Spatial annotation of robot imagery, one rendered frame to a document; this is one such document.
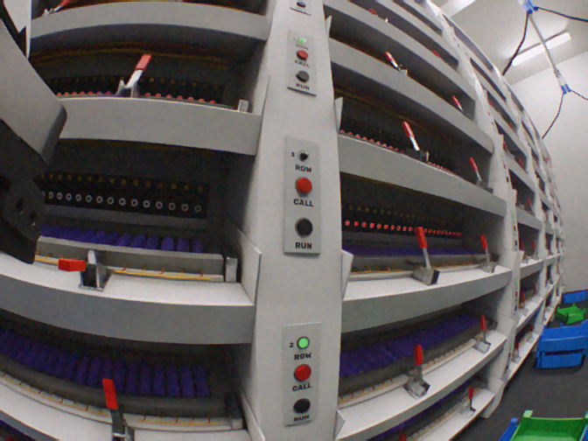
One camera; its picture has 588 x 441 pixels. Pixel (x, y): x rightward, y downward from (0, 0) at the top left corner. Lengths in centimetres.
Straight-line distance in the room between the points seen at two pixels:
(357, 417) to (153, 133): 43
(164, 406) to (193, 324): 14
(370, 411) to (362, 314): 17
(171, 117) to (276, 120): 11
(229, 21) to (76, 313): 40
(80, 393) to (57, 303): 14
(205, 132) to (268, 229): 12
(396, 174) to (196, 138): 27
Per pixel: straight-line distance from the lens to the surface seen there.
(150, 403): 35
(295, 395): 29
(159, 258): 28
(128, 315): 25
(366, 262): 39
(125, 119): 29
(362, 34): 73
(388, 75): 51
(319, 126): 32
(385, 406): 43
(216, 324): 25
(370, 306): 32
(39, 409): 41
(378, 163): 37
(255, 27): 41
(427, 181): 45
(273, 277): 25
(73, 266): 20
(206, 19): 41
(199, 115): 28
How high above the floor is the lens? 51
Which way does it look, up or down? 11 degrees up
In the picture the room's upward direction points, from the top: straight up
